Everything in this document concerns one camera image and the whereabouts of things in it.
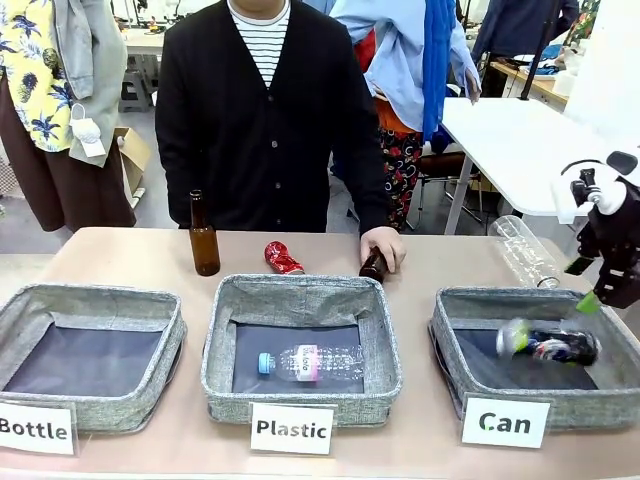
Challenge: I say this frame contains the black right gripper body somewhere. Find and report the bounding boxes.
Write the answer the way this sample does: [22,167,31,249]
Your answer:
[592,183,640,310]

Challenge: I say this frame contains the crushed dark blue can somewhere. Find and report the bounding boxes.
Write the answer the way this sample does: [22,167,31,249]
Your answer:
[496,318,602,367]

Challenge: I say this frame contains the large clear plastic bottle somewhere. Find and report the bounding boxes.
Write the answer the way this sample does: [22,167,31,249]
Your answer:
[488,214,561,290]

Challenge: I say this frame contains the brown glass bottle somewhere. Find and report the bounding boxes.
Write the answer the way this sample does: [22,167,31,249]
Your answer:
[188,189,222,277]
[358,245,390,285]

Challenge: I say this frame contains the crushed red can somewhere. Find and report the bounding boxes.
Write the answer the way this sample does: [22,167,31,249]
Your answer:
[263,240,306,276]

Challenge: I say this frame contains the person's right forearm black sleeve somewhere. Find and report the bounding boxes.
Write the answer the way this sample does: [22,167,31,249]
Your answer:
[155,124,201,230]

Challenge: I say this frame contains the person's left forearm black sleeve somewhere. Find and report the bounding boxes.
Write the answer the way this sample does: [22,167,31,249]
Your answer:
[344,124,392,237]

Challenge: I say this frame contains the grey fabric basket can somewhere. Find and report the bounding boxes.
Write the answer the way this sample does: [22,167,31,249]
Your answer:
[428,286,640,433]

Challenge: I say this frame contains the white sign reading Can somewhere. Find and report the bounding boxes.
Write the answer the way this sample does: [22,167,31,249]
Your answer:
[460,394,552,450]

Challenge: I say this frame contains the grey fabric basket plastic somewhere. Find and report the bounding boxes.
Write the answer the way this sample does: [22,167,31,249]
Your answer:
[200,273,404,428]

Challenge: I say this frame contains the grey fabric basket bottle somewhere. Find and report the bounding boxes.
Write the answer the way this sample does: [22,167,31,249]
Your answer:
[0,283,189,434]

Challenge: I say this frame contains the person's left hand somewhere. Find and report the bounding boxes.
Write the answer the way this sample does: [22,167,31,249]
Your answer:
[359,225,408,274]

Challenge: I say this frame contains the white folding table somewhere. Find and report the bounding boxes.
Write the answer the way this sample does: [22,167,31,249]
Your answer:
[441,96,640,236]

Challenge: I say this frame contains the white paper roll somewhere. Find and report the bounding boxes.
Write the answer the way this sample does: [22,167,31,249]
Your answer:
[551,69,577,98]

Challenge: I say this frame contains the dark chair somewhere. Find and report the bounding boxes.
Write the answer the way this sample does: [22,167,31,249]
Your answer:
[408,151,485,225]

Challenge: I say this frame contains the wooden desk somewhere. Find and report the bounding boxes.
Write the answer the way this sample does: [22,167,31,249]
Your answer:
[489,59,572,107]

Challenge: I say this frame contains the black stand pole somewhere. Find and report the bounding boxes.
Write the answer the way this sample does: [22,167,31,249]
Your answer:
[518,0,562,102]

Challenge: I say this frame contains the floral patterned trousers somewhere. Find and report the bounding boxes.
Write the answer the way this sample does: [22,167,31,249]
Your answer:
[377,127,425,232]

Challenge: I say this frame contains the orange red garment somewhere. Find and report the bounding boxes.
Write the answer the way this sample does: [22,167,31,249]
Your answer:
[353,28,425,136]

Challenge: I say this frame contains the person in dark jacket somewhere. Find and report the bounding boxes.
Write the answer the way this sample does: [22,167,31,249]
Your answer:
[471,0,581,65]

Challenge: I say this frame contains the bright blue scarf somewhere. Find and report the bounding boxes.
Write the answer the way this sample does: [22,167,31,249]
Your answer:
[421,0,459,145]

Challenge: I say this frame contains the light blue shirt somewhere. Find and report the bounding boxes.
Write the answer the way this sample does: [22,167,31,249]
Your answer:
[327,0,483,134]

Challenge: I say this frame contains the small bottle with pink label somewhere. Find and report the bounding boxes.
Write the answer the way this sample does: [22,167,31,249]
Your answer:
[257,343,365,384]

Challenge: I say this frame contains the white sign reading Plastic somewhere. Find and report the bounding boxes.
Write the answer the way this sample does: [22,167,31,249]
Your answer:
[249,402,337,457]

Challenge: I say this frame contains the person in black cardigan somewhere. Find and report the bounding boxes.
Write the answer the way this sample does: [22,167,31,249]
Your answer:
[154,0,392,237]

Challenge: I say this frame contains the cardboard box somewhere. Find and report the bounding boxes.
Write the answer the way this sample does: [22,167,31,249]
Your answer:
[113,126,153,209]

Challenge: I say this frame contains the grey step stool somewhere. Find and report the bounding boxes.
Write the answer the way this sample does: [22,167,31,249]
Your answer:
[118,69,155,114]

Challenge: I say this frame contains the white face mask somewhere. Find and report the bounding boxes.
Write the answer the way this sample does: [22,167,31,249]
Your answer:
[68,102,108,159]

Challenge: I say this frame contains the grey hooded jacket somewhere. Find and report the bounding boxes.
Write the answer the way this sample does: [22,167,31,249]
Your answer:
[52,0,129,169]

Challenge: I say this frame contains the brown skirt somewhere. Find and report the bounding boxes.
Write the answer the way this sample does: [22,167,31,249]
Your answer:
[0,74,138,234]

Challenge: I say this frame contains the white sign reading Bottle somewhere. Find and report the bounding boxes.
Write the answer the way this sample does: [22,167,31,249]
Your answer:
[0,402,79,457]

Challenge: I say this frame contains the yellow floral shirt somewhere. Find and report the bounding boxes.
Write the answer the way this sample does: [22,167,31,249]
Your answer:
[0,0,76,154]

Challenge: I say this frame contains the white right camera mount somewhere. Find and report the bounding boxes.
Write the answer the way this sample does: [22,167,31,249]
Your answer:
[551,177,594,225]

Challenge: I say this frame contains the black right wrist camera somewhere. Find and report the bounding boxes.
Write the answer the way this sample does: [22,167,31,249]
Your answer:
[569,168,600,207]

